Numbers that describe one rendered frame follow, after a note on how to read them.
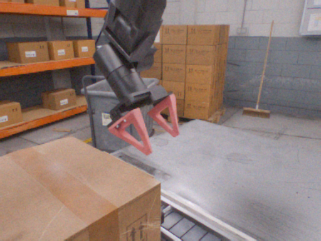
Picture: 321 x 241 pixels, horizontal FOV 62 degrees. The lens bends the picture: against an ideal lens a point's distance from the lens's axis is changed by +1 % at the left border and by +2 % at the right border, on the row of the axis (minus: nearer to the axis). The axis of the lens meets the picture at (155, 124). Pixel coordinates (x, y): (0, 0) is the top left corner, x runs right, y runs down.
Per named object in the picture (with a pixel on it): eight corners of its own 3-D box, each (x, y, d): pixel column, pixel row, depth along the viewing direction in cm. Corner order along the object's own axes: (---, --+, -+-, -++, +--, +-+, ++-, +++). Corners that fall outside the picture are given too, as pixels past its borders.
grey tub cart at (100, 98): (115, 135, 354) (110, 63, 321) (160, 140, 340) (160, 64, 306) (81, 167, 274) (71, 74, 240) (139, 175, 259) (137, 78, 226)
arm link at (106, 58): (84, 56, 48) (100, 36, 45) (110, 54, 54) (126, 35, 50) (103, 88, 48) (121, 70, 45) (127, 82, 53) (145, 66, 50)
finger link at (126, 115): (178, 136, 46) (149, 90, 46) (156, 150, 40) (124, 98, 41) (152, 151, 50) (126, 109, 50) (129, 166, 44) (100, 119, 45)
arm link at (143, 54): (112, -1, 43) (146, 36, 41) (152, 4, 52) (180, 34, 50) (84, 55, 50) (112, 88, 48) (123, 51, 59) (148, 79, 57)
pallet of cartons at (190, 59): (224, 114, 440) (234, 24, 392) (210, 130, 372) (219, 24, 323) (160, 105, 492) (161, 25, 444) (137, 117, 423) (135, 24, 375)
